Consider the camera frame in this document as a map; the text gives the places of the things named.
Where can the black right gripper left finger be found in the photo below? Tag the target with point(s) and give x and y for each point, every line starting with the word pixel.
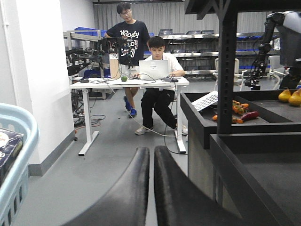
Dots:
pixel 125 203

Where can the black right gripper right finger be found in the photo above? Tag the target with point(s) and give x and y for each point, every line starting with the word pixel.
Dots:
pixel 179 202

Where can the dark blue Chocofello cookie box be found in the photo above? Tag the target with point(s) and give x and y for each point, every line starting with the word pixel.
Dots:
pixel 11 144

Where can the light blue plastic basket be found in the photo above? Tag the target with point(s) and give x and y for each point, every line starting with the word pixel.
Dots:
pixel 15 186

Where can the black wooden produce stand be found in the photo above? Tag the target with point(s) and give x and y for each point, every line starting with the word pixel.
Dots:
pixel 246 154

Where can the white keyboard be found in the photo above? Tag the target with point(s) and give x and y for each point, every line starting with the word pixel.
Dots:
pixel 205 101

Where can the white desk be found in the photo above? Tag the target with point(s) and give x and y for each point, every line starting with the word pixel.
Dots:
pixel 129 85

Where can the white laptop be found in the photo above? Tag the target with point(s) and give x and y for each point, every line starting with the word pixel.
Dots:
pixel 153 69

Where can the standing man dark shirt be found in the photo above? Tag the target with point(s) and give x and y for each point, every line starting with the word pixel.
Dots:
pixel 136 34

